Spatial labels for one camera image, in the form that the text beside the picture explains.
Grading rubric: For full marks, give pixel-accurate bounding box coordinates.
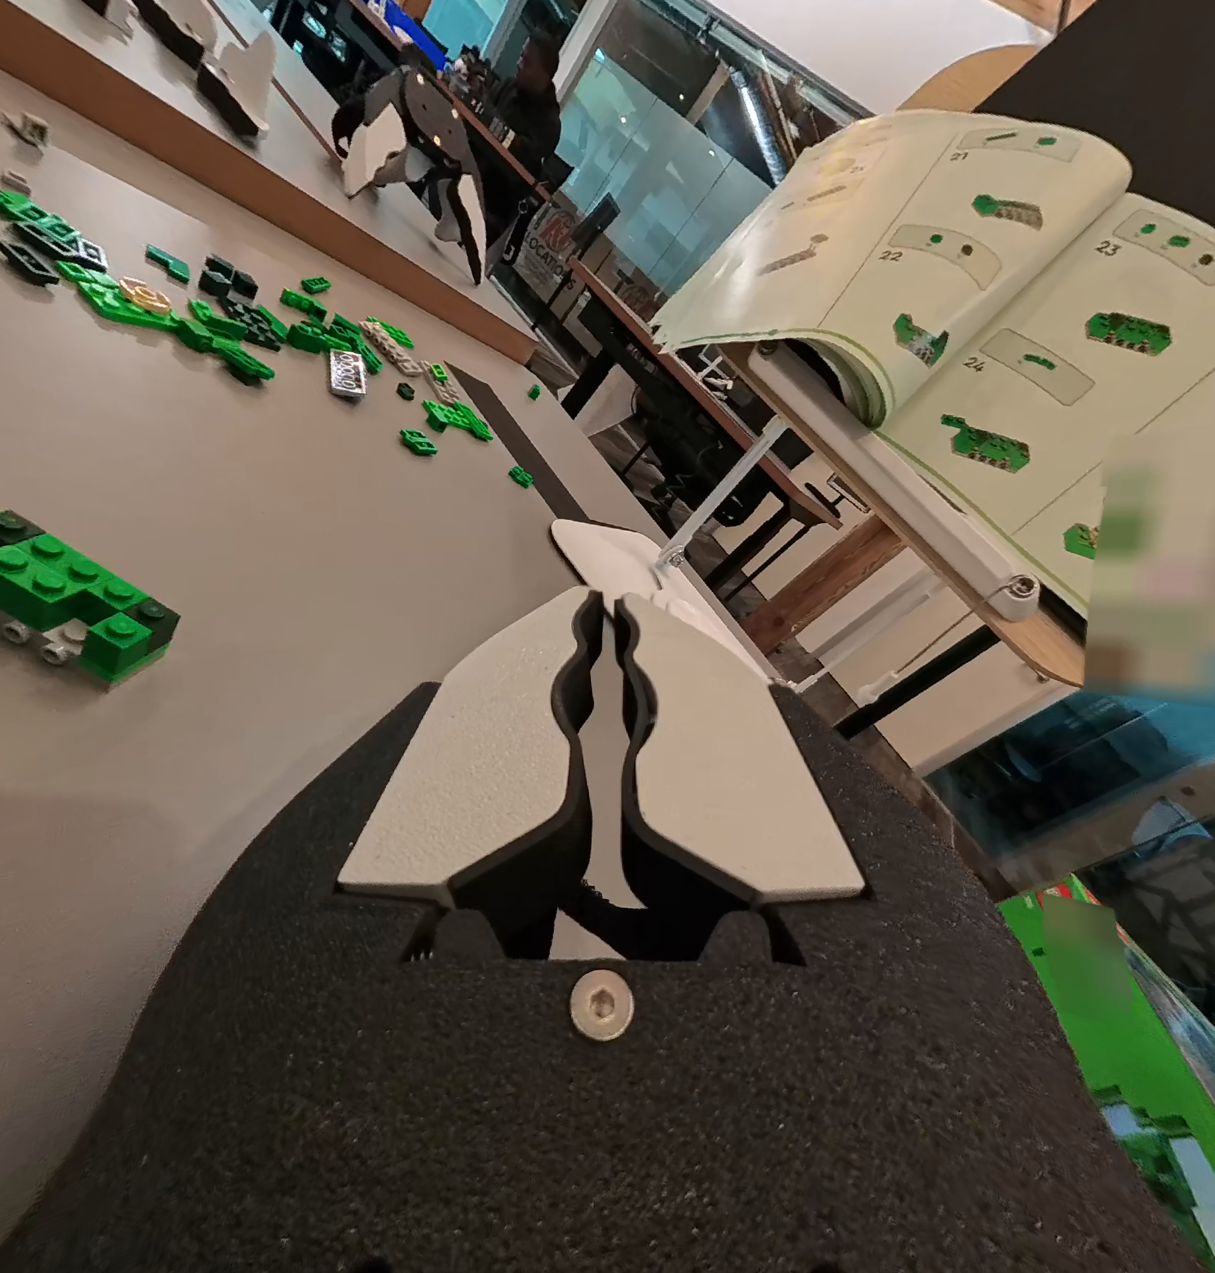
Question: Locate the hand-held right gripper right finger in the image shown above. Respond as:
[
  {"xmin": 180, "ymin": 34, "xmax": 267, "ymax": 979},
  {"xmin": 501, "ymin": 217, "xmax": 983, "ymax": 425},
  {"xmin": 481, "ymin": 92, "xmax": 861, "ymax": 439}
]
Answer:
[{"xmin": 609, "ymin": 590, "xmax": 869, "ymax": 913}]

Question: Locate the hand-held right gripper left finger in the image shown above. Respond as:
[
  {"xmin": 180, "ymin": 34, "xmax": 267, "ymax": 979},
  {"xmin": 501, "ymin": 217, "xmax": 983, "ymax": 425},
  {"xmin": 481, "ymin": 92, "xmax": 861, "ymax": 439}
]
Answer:
[{"xmin": 335, "ymin": 586, "xmax": 609, "ymax": 913}]

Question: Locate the long green brick assembly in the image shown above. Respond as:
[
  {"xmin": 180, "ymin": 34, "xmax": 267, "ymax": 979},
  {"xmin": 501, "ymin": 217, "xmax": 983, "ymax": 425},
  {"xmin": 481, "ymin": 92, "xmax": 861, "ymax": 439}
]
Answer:
[{"xmin": 0, "ymin": 495, "xmax": 185, "ymax": 689}]

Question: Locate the grey desk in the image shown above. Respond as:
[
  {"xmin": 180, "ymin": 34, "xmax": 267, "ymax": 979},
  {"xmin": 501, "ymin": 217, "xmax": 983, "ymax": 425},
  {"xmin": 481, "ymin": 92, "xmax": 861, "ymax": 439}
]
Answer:
[{"xmin": 0, "ymin": 48, "xmax": 670, "ymax": 1264}]

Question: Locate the green toy box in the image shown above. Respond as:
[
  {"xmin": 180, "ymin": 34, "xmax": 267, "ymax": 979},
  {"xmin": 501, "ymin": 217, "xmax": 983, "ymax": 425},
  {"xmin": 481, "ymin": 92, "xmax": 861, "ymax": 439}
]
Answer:
[{"xmin": 998, "ymin": 877, "xmax": 1215, "ymax": 1273}]

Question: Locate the instruction booklet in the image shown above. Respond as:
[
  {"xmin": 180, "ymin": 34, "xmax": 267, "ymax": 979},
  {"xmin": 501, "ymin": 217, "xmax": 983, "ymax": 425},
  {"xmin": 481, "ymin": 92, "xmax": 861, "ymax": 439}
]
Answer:
[{"xmin": 647, "ymin": 107, "xmax": 1215, "ymax": 617}]

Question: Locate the pile of loose toy bricks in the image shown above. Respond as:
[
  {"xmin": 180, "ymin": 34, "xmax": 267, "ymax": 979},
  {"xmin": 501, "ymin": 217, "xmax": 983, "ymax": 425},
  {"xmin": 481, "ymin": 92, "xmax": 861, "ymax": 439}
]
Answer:
[{"xmin": 0, "ymin": 107, "xmax": 547, "ymax": 492}]

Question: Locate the idle gripper on table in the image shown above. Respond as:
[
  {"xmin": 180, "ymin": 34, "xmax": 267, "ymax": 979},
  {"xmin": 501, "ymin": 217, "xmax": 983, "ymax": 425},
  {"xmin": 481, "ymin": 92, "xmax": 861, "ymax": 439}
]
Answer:
[{"xmin": 334, "ymin": 62, "xmax": 491, "ymax": 284}]

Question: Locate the wood-edged grey table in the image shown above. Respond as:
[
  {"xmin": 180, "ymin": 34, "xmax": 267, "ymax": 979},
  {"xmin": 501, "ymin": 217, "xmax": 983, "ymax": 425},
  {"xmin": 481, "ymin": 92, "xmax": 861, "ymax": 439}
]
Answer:
[{"xmin": 0, "ymin": 0, "xmax": 539, "ymax": 361}]

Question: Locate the black panel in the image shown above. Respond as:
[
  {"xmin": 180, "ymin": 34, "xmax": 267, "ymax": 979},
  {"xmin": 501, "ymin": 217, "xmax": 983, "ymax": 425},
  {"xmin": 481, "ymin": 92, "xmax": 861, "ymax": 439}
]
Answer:
[{"xmin": 976, "ymin": 0, "xmax": 1215, "ymax": 239}]

